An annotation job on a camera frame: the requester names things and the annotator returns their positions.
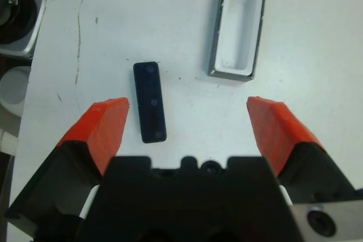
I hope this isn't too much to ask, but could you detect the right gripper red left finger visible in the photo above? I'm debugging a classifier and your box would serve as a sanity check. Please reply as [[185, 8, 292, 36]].
[[4, 96, 131, 234]]

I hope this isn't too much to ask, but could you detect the white robot leg part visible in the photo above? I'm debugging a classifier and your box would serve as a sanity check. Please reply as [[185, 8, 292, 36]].
[[0, 65, 32, 118]]

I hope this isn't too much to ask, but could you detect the black box with white insert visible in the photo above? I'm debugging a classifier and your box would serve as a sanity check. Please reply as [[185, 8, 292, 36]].
[[208, 0, 268, 83]]

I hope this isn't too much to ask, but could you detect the silver black robot body housing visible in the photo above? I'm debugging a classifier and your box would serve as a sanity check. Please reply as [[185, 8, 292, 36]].
[[0, 0, 48, 59]]

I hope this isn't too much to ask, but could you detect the slim black camera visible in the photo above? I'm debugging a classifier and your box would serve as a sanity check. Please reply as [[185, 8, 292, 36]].
[[132, 61, 168, 144]]

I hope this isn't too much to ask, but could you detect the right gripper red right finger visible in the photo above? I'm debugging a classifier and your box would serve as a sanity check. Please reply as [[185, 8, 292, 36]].
[[246, 95, 357, 205]]

